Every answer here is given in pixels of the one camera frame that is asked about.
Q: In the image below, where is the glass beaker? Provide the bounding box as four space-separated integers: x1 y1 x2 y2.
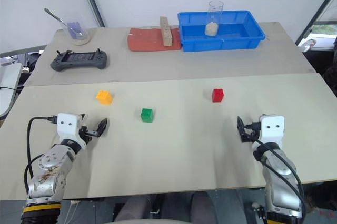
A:
58 19 91 44

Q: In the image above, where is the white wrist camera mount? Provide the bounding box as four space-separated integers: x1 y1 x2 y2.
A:
259 114 286 148
56 113 88 149

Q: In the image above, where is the metal spoon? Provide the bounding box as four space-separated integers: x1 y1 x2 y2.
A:
44 7 84 37

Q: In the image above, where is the clear plastic cylinder cup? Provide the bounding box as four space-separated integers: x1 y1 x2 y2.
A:
204 0 225 37

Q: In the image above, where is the yellow toy block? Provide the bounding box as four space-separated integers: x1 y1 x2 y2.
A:
95 90 114 106

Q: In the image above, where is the red cloth mat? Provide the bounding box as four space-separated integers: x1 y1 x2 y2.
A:
127 27 183 52

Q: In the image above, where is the grey handheld controller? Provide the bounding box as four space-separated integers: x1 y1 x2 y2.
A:
49 48 109 73

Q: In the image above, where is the dark window frame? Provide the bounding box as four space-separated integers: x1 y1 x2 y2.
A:
294 0 337 47

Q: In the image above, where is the grey side table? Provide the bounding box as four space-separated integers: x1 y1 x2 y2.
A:
0 62 24 117

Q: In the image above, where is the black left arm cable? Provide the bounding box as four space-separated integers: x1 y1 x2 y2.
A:
24 115 59 191

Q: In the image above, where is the dark rounded shape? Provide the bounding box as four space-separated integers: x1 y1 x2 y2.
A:
189 191 220 222
114 194 159 222

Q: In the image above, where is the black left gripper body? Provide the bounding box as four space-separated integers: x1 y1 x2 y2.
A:
78 118 102 144

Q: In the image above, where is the small plastic bottle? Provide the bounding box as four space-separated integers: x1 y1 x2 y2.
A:
302 38 318 53

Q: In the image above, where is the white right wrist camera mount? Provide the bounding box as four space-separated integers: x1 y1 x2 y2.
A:
259 114 286 148

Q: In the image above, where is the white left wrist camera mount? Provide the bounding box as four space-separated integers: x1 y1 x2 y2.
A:
56 113 88 149

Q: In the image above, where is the green toy block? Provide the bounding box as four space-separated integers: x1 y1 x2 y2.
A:
140 107 154 124

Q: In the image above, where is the red toy block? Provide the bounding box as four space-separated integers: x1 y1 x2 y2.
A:
211 88 225 103

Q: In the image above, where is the wooden block with holes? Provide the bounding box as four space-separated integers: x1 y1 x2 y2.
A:
160 16 174 47

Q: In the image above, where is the round cork coaster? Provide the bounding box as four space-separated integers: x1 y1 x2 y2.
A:
69 34 92 46

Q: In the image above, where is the blue plastic bin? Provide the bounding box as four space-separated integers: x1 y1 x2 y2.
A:
177 10 266 53

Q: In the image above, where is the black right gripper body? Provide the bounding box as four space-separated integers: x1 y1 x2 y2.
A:
243 120 263 144

